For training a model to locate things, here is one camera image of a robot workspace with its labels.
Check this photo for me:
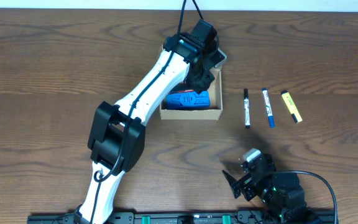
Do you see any black mounting rail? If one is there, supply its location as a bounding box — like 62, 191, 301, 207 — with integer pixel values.
27, 210, 335, 224

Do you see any yellow highlighter pen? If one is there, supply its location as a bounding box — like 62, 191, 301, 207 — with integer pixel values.
281, 90, 303, 123

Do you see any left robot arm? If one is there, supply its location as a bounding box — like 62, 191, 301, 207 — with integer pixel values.
74, 19, 218, 223

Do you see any open cardboard box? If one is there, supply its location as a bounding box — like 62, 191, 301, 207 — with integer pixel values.
159, 49, 227, 120

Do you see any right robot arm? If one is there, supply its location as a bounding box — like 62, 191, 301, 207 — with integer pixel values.
223, 149, 322, 223

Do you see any black whiteboard marker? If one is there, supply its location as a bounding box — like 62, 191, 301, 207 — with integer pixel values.
244, 88, 250, 129

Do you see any red black stapler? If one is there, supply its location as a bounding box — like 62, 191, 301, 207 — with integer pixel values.
169, 90, 194, 95

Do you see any blue whiteboard marker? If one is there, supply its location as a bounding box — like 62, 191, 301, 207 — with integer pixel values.
262, 88, 275, 128

